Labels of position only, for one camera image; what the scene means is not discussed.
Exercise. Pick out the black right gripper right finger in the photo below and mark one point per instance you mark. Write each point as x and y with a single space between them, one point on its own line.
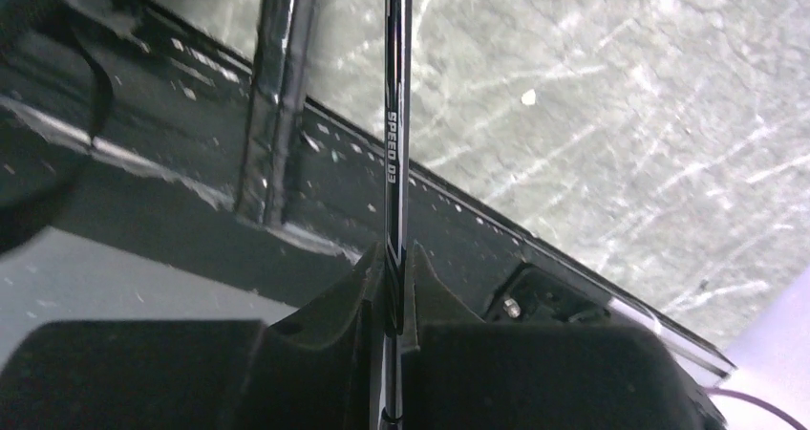
465 373

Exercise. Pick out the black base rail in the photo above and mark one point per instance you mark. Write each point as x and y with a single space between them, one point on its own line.
120 120

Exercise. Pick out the black badminton racket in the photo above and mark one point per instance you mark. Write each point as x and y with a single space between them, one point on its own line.
397 58

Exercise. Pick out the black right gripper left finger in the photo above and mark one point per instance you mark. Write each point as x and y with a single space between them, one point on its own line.
314 369

